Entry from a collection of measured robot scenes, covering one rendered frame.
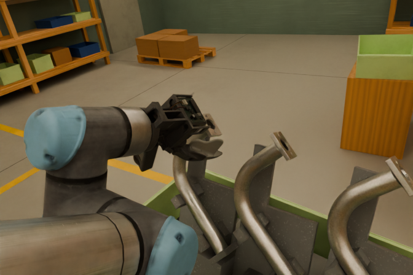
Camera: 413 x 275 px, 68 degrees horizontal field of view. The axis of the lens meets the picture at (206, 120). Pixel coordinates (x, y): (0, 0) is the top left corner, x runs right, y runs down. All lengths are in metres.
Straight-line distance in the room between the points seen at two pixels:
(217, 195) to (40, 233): 0.49
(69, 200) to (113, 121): 0.11
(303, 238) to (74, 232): 0.45
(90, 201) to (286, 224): 0.38
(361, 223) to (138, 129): 0.40
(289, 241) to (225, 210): 0.15
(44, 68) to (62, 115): 5.08
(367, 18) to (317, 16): 0.87
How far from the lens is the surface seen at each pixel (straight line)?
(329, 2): 6.48
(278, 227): 0.64
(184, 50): 4.98
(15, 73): 5.26
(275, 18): 6.80
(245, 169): 0.58
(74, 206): 0.41
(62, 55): 5.66
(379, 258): 0.61
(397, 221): 2.21
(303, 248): 0.64
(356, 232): 0.60
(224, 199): 0.69
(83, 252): 0.27
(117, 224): 0.31
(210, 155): 0.60
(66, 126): 0.38
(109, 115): 0.42
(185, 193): 0.69
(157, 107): 0.47
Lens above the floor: 1.47
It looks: 27 degrees down
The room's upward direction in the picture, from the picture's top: 7 degrees counter-clockwise
